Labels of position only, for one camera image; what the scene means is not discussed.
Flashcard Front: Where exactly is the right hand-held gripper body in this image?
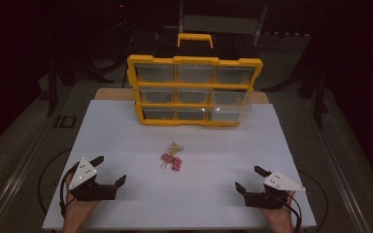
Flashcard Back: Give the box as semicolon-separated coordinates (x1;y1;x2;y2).
244;170;307;210

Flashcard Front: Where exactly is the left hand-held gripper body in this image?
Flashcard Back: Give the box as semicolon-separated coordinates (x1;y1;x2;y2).
68;156;118;203

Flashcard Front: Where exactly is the gold binder clip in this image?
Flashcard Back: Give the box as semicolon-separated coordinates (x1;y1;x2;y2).
169;141;185;156

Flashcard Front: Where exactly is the clear plastic drawer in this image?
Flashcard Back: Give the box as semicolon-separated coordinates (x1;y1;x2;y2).
207;105;253;123

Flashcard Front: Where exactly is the yellow drawer organizer cabinet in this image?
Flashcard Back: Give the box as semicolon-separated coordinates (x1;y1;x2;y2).
126;32;264;128

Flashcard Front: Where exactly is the person's right hand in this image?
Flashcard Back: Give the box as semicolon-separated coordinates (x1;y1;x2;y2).
260;190;296;224

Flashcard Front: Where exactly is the person's left hand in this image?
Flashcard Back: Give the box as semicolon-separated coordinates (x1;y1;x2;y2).
63;181;100;216

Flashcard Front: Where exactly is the black stand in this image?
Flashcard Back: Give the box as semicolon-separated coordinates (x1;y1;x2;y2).
270;69;331;130
43;54;115;118

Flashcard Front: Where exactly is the grid of closed transparent compartments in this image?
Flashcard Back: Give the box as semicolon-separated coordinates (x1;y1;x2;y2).
134;63;255;121

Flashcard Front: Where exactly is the black cable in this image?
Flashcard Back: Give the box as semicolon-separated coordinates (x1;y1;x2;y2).
283;168;330;233
37;148;79;227

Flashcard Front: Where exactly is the metal floor rail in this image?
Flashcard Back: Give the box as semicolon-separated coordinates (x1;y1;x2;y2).
300;96;373;233
0;96;66;233

